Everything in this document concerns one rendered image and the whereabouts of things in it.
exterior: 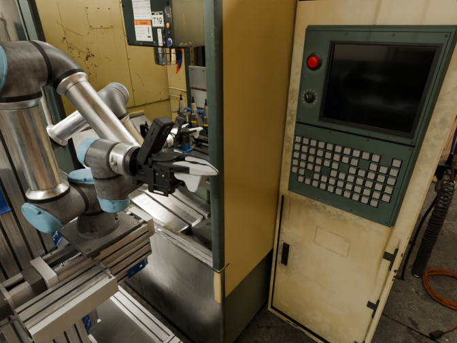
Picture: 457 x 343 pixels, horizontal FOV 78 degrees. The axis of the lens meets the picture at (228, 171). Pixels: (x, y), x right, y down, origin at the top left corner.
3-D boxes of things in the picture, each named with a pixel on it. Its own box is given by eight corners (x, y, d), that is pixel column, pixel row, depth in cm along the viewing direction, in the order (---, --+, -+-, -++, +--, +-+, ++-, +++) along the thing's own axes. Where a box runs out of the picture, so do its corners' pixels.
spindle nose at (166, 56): (183, 63, 193) (182, 44, 187) (164, 66, 182) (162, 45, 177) (169, 62, 202) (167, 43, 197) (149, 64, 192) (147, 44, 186)
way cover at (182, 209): (181, 247, 157) (179, 224, 150) (98, 193, 208) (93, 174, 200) (217, 221, 178) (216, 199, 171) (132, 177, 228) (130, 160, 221)
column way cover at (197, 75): (232, 136, 235) (232, 71, 211) (192, 124, 261) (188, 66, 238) (235, 134, 238) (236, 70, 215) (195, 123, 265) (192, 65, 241)
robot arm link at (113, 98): (109, 87, 116) (171, 178, 139) (115, 82, 125) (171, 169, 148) (85, 100, 116) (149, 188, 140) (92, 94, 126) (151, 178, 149)
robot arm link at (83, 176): (117, 199, 106) (111, 167, 100) (89, 219, 95) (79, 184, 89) (94, 192, 111) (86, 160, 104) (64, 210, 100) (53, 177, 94)
